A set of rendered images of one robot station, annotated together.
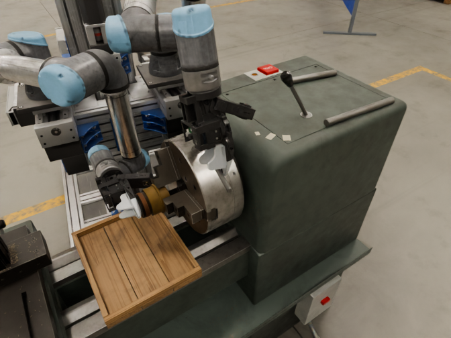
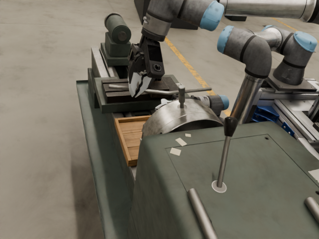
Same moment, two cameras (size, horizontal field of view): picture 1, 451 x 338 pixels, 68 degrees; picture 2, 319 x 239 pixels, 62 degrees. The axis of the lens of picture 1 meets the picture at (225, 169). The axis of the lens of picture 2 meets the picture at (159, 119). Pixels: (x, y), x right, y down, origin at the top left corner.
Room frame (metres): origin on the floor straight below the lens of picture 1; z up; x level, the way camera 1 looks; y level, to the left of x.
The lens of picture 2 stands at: (0.80, -0.69, 1.74)
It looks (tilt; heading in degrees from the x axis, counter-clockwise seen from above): 37 degrees down; 98
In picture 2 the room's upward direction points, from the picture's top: 10 degrees clockwise
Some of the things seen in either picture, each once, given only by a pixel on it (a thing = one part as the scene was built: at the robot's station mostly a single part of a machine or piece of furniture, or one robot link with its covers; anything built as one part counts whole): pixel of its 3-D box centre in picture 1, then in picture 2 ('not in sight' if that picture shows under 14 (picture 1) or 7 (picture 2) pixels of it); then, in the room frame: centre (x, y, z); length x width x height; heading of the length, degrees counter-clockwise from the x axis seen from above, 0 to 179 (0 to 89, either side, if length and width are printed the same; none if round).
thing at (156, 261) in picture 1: (133, 253); (156, 136); (0.65, 0.30, 0.89); 0.36 x 0.30 x 0.04; 33
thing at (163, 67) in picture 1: (164, 59); not in sight; (1.44, 0.27, 1.21); 0.15 x 0.15 x 0.10
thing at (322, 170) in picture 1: (287, 143); (243, 238); (1.02, -0.23, 1.06); 0.59 x 0.48 x 0.39; 123
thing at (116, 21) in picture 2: not in sight; (117, 38); (0.13, 1.10, 1.01); 0.30 x 0.20 x 0.29; 123
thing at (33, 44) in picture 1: (29, 51); (299, 47); (1.23, 0.72, 1.33); 0.13 x 0.12 x 0.14; 148
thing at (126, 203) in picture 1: (127, 205); (164, 103); (0.66, 0.28, 1.10); 0.09 x 0.06 x 0.03; 32
